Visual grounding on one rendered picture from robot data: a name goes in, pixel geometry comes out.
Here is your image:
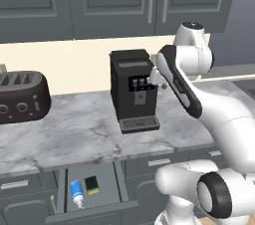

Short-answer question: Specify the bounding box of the blue white soap dispenser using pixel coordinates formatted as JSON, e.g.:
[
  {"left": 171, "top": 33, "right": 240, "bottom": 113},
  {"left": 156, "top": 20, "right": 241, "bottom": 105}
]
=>
[{"left": 69, "top": 179, "right": 86, "bottom": 210}]

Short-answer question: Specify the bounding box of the black toaster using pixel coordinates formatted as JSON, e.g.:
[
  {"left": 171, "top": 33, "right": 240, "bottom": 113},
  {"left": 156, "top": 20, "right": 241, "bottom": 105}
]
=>
[{"left": 0, "top": 70, "right": 53, "bottom": 124}]

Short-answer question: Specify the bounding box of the silver lower cupboard handle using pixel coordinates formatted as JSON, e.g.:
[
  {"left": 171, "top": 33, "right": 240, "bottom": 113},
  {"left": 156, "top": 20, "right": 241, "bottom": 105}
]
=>
[{"left": 49, "top": 194, "right": 57, "bottom": 215}]

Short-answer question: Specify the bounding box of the silver drawer handle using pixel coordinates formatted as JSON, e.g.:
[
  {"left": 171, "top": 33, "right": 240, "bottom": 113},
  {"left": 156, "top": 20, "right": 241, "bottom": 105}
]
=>
[
  {"left": 146, "top": 157, "right": 172, "bottom": 167},
  {"left": 208, "top": 149, "right": 223, "bottom": 157},
  {"left": 0, "top": 179, "right": 31, "bottom": 191}
]

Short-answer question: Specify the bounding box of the black coffee machine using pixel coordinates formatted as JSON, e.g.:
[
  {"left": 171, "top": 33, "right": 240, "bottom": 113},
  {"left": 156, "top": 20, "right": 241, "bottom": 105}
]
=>
[{"left": 110, "top": 49, "right": 161, "bottom": 135}]

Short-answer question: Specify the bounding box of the grey lower cupboard door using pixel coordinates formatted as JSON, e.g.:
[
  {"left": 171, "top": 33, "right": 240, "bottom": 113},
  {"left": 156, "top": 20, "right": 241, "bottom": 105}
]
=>
[
  {"left": 0, "top": 198, "right": 56, "bottom": 225},
  {"left": 125, "top": 172, "right": 172, "bottom": 225}
]

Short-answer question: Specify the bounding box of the open grey drawer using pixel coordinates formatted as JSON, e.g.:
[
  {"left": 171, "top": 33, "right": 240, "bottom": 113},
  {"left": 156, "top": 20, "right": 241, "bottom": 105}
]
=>
[{"left": 44, "top": 160, "right": 140, "bottom": 225}]

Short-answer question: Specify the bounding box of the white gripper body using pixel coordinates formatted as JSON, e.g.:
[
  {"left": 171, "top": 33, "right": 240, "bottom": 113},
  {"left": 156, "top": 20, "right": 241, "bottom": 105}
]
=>
[{"left": 148, "top": 67, "right": 166, "bottom": 88}]

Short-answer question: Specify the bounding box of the green yellow sponge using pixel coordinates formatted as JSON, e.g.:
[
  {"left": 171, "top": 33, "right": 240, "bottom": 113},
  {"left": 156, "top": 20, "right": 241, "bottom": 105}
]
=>
[{"left": 84, "top": 175, "right": 101, "bottom": 196}]

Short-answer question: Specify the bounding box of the grey drawer front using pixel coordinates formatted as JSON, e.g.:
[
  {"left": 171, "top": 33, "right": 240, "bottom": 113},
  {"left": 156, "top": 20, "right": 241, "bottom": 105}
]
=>
[
  {"left": 124, "top": 152, "right": 191, "bottom": 179},
  {"left": 188, "top": 146, "right": 228, "bottom": 165},
  {"left": 0, "top": 172, "right": 60, "bottom": 203}
]

